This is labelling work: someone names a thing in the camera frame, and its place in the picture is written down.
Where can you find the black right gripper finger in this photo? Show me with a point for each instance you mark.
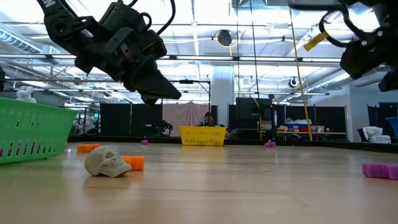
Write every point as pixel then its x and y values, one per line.
pixel 390 82

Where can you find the orange toy skeleton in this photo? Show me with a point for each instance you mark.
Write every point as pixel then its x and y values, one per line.
pixel 134 162
pixel 87 147

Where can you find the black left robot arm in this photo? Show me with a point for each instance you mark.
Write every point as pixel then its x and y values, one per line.
pixel 62 28

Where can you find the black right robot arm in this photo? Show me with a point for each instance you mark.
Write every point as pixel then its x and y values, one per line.
pixel 314 3

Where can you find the black partition panel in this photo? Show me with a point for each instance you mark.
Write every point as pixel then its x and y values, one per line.
pixel 115 119
pixel 146 116

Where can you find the pink curtain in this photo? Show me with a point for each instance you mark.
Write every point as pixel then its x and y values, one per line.
pixel 186 115

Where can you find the purple toy skeleton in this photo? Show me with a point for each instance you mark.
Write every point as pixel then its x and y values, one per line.
pixel 144 142
pixel 270 143
pixel 381 170

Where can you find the large blue bin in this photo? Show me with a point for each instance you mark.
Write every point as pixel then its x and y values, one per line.
pixel 393 126

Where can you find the white bagged bundle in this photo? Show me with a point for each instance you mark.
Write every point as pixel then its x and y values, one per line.
pixel 374 133

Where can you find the person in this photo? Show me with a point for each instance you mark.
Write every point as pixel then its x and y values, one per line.
pixel 209 119

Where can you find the yellow plastic basket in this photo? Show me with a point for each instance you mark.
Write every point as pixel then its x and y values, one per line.
pixel 202 137

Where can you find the wide black partition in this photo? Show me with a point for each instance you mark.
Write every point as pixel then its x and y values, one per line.
pixel 329 118

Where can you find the white building column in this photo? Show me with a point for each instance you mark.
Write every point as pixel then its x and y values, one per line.
pixel 222 93

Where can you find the small plastic skull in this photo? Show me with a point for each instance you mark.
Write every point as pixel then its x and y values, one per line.
pixel 107 161

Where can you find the wooden workbench with bins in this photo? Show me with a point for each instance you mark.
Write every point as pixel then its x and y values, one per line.
pixel 329 133

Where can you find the black monitor cart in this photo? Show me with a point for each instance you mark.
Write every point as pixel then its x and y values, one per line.
pixel 248 112

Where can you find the white robot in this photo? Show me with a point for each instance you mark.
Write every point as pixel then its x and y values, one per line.
pixel 26 93

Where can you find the blue storage bin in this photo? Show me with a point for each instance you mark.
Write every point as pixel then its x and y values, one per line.
pixel 298 125

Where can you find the green plastic basket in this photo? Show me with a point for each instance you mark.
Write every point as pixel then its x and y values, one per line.
pixel 31 130

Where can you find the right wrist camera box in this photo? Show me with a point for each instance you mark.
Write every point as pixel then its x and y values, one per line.
pixel 360 60

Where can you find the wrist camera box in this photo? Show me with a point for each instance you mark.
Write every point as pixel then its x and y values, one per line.
pixel 154 45
pixel 360 60

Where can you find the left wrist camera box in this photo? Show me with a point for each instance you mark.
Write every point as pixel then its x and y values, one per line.
pixel 154 45

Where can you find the black camera rig frame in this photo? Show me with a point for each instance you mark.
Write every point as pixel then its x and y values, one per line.
pixel 194 81

